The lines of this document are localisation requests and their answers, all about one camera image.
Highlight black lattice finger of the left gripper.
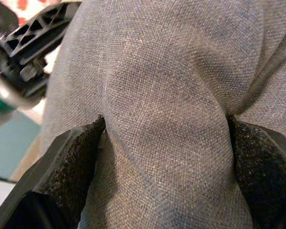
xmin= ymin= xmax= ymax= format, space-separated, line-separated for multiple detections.
xmin=3 ymin=0 xmax=83 ymax=59

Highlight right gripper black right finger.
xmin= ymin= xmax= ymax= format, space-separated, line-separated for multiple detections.
xmin=227 ymin=114 xmax=286 ymax=229

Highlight grey fabric pillow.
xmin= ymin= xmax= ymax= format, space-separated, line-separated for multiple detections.
xmin=41 ymin=0 xmax=286 ymax=229

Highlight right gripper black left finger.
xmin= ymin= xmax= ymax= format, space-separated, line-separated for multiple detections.
xmin=0 ymin=115 xmax=107 ymax=229

